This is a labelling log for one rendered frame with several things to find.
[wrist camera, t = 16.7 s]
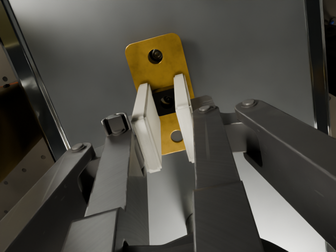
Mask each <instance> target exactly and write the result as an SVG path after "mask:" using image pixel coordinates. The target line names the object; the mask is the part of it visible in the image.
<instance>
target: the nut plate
mask: <svg viewBox="0 0 336 252"><path fill-rule="evenodd" d="M153 49H157V50H160V51H161V53H162V55H163V58H162V60H161V62H159V63H152V62H151V61H150V60H149V58H148V54H149V52H150V51H151V50H153ZM125 56H126V59H127V63H128V66H129V69H130V72H131V75H132V79H133V82H134V85H135V88H136V91H137V93H138V89H139V86H140V85H142V84H145V83H147V84H149V85H150V88H151V91H152V97H153V100H154V104H155V107H156V111H157V114H158V116H159V119H160V133H161V155H166V154H170V153H174V152H178V151H182V150H186V147H185V143H184V139H182V140H180V141H175V140H173V139H172V138H171V134H172V132H174V131H177V130H178V131H181V128H180V124H179V121H178V117H177V113H176V107H175V89H174V77H175V75H179V74H183V75H185V79H186V83H187V87H188V91H189V95H190V99H194V98H195V96H194V92H193V88H192V83H191V79H190V75H189V71H188V67H187V63H186V59H185V54H184V50H183V46H182V42H181V39H180V37H179V36H178V35H177V34H176V33H167V34H164V35H160V36H156V37H153V38H149V39H146V40H142V41H138V42H135V43H131V44H129V45H128V46H127V47H126V49H125ZM165 96H169V97H171V98H172V99H173V101H172V102H170V103H163V102H162V100H161V99H162V98H163V97H165Z"/></svg>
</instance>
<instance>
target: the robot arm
mask: <svg viewBox="0 0 336 252"><path fill-rule="evenodd" d="M173 79H174V97H175V111H176V115H177V118H178V122H179V126H180V130H181V133H182V137H183V141H184V144H185V148H186V152H187V156H188V159H189V162H192V163H194V168H195V189H193V190H192V216H193V232H192V233H189V234H187V235H185V236H182V237H180V238H177V239H175V240H173V241H170V242H168V243H166V244H162V245H150V236H149V210H148V185H147V172H150V173H154V172H158V171H160V170H161V168H162V149H161V121H160V118H159V116H158V113H157V109H156V106H155V103H154V99H153V96H152V90H151V87H150V84H148V83H144V84H140V86H139V87H138V91H137V96H136V100H135V104H134V109H133V113H132V115H129V116H128V115H127V113H126V112H119V113H115V114H112V115H109V116H107V117H105V118H104V119H102V121H101V123H102V126H103V129H104V131H105V134H106V139H105V143H104V145H102V146H100V147H97V148H95V149H94V148H93V145H92V144H91V142H83V143H78V144H75V145H73V146H72V147H71V148H69V149H68V150H67V151H66V152H65V153H64V154H63V155H62V156H61V157H60V158H59V159H58V160H57V161H56V162H55V164H54V165H53V166H52V167H51V168H50V169H49V170H48V171H47V172H46V173H45V174H44V175H43V176H42V177H41V178H40V179H39V180H38V181H37V183H36V184H35V185H34V186H33V187H32V188H31V189H30V190H29V191H28V192H27V193H26V194H25V195H24V196H23V197H22V198H21V199H20V200H19V201H18V203H17V204H16V205H15V206H14V207H13V208H12V209H11V210H10V211H9V212H8V213H7V214H6V215H5V216H4V217H3V218H2V219H1V220H0V252H289V251H287V250H285V249H284V248H282V247H280V246H278V245H276V244H274V243H272V242H270V241H268V240H265V239H263V238H260V235H259V232H258V229H257V225H256V222H255V219H254V216H253V212H252V209H251V206H250V203H249V200H248V196H247V193H246V190H245V187H244V184H243V181H242V180H241V179H240V176H239V173H238V169H237V166H236V163H235V159H234V156H233V153H243V156H244V158H245V159H246V160H247V161H248V162H249V163H250V164H251V165H252V167H253V168H254V169H255V170H256V171H257V172H258V173H259V174H260V175H261V176H262V177H263V178H264V179H265V180H266V181H267V182H268V183H269V184H270V185H271V186H272V187H273V188H274V189H275V190H276V191H277V192H278V193H279V194H280V195H281V196H282V197H283V198H284V199H285V200H286V201H287V202H288V203H289V204H290V205H291V206H292V207H293V208H294V209H295V210H296V211H297V212H298V213H299V214H300V215H301V216H302V217H303V218H304V219H305V220H306V221H307V223H308V224H309V225H310V226H311V227H312V228H313V229H314V230H315V231H316V232H317V233H318V234H319V235H320V236H321V237H322V238H323V239H324V240H325V241H326V242H327V243H328V244H329V245H330V246H331V247H332V248H333V249H334V250H335V251H336V139H335V138H334V137H332V136H330V135H328V134H326V133H324V132H322V131H320V130H318V129H316V128H314V127H312V126H310V125H308V124H307V123H305V122H303V121H301V120H299V119H297V118H295V117H293V116H291V115H289V114H287V113H285V112H283V111H281V110H280V109H278V108H276V107H274V106H272V105H270V104H268V103H266V102H264V101H262V100H259V99H247V100H245V101H242V102H240V103H238V104H237V105H235V107H234V109H235V112H232V113H222V112H220V110H219V107H218V106H216V105H215V103H214V101H213V99H212V97H211V96H209V95H204V96H200V97H196V98H192V99H191V98H190V94H189V90H188V86H187V82H186V78H185V75H183V74H178V75H175V77H174V78H173ZM144 164H145V166H144ZM145 167H146V169H145ZM146 170H147V172H146Z"/></svg>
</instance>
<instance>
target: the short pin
mask: <svg viewBox="0 0 336 252"><path fill-rule="evenodd" d="M152 56H153V58H154V59H156V60H159V59H161V58H162V56H163V54H162V52H161V51H160V50H158V49H153V51H152Z"/></svg>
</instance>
